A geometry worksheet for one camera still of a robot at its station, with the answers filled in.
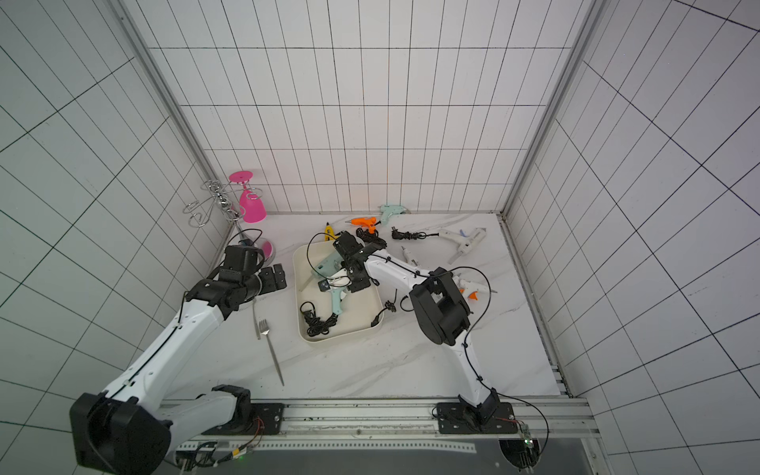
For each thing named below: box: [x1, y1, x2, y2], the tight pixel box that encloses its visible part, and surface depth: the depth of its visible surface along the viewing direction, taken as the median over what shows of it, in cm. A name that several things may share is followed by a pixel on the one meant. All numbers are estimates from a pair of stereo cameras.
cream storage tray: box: [292, 240, 384, 345], surface depth 91 cm
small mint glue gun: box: [378, 204, 412, 225], surface depth 124 cm
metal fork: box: [258, 318, 285, 387], surface depth 89 cm
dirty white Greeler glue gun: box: [391, 225, 487, 266], surface depth 112 cm
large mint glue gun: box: [315, 253, 350, 297], surface depth 85 cm
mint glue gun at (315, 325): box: [299, 285, 348, 337], surface depth 90 cm
